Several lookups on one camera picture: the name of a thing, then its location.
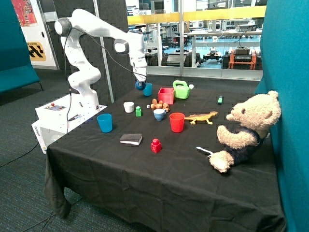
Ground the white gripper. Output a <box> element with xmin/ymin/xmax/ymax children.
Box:
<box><xmin>130</xmin><ymin>57</ymin><xmax>147</xmax><ymax>82</ymax></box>

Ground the dark blue ball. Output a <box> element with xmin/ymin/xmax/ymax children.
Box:
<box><xmin>135</xmin><ymin>81</ymin><xmax>146</xmax><ymax>91</ymax></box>

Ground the small brown plush toy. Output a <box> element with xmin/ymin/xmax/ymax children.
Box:
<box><xmin>150</xmin><ymin>99</ymin><xmax>170</xmax><ymax>113</ymax></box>

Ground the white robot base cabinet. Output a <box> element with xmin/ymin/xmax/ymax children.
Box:
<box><xmin>32</xmin><ymin>93</ymin><xmax>107</xmax><ymax>154</ymax></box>

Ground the red square pot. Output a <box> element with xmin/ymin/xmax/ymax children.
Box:
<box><xmin>158</xmin><ymin>87</ymin><xmax>174</xmax><ymax>105</ymax></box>

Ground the blue plastic cup back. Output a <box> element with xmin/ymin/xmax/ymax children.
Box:
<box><xmin>143</xmin><ymin>83</ymin><xmax>153</xmax><ymax>97</ymax></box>

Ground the blue plastic cup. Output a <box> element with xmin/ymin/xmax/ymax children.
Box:
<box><xmin>143</xmin><ymin>83</ymin><xmax>153</xmax><ymax>97</ymax></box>
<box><xmin>97</xmin><ymin>114</ymin><xmax>112</xmax><ymax>133</ymax></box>

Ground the white plastic cup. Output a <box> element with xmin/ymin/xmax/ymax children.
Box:
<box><xmin>123</xmin><ymin>101</ymin><xmax>134</xmax><ymax>114</ymax></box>

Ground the green toy block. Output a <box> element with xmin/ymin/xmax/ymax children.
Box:
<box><xmin>135</xmin><ymin>106</ymin><xmax>142</xmax><ymax>117</ymax></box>

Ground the green watering can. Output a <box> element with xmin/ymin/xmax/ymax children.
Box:
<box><xmin>173</xmin><ymin>80</ymin><xmax>194</xmax><ymax>100</ymax></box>

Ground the blue plastic cup front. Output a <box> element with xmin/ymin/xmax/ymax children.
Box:
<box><xmin>97</xmin><ymin>114</ymin><xmax>112</xmax><ymax>133</ymax></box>

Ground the red plastic cup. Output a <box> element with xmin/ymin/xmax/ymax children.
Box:
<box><xmin>169</xmin><ymin>112</ymin><xmax>184</xmax><ymax>133</ymax></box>

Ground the black white sponge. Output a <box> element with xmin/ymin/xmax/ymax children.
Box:
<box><xmin>120</xmin><ymin>133</ymin><xmax>142</xmax><ymax>145</ymax></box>

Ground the orange toy lizard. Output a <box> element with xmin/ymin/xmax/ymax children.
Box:
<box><xmin>184</xmin><ymin>111</ymin><xmax>218</xmax><ymax>125</ymax></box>

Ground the black pen on cabinet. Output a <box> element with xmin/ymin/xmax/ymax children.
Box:
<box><xmin>68</xmin><ymin>115</ymin><xmax>82</xmax><ymax>121</ymax></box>

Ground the red toy block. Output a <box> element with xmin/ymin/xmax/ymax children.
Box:
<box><xmin>151</xmin><ymin>138</ymin><xmax>162</xmax><ymax>153</ymax></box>

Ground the green highlighter marker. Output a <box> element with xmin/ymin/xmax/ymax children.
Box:
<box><xmin>217</xmin><ymin>95</ymin><xmax>223</xmax><ymax>105</ymax></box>

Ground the black tablecloth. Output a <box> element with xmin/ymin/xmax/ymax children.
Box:
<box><xmin>44</xmin><ymin>89</ymin><xmax>287</xmax><ymax>232</ymax></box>

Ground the white plastic spoon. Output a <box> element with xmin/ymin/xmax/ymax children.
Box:
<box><xmin>196</xmin><ymin>146</ymin><xmax>213</xmax><ymax>155</ymax></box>

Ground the yellow black warning sign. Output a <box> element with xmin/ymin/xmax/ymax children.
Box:
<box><xmin>27</xmin><ymin>42</ymin><xmax>46</xmax><ymax>62</ymax></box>

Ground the teal sofa bench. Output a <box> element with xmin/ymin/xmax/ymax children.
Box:
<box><xmin>0</xmin><ymin>0</ymin><xmax>40</xmax><ymax>93</ymax></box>

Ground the large beige teddy bear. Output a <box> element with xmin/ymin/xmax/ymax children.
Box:
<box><xmin>209</xmin><ymin>90</ymin><xmax>281</xmax><ymax>173</ymax></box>

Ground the blue teacup with handle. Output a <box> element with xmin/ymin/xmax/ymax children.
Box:
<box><xmin>154</xmin><ymin>109</ymin><xmax>167</xmax><ymax>121</ymax></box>

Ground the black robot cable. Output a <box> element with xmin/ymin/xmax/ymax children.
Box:
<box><xmin>63</xmin><ymin>27</ymin><xmax>147</xmax><ymax>133</ymax></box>

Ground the red wall poster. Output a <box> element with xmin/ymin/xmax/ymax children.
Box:
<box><xmin>11</xmin><ymin>0</ymin><xmax>38</xmax><ymax>27</ymax></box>

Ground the teal partition wall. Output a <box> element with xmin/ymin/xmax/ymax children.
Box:
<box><xmin>256</xmin><ymin>0</ymin><xmax>309</xmax><ymax>232</ymax></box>

